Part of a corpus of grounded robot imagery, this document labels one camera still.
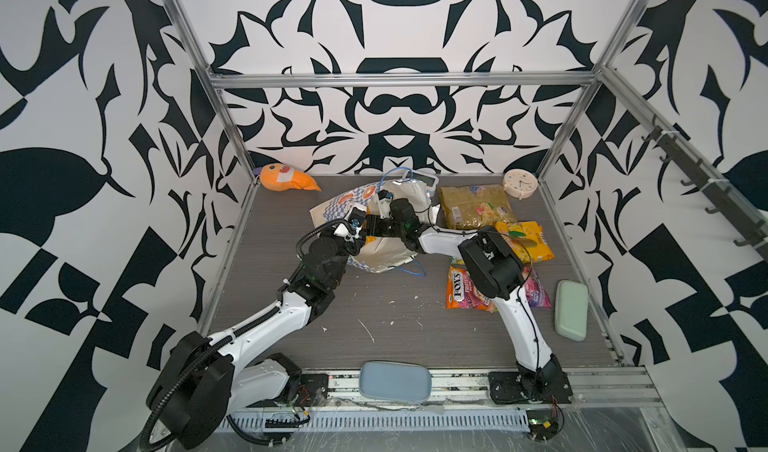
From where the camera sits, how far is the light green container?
83 cm

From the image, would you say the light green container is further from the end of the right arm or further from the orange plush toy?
the orange plush toy

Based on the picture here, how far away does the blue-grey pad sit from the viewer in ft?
2.42

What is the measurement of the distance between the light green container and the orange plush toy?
2.85 ft
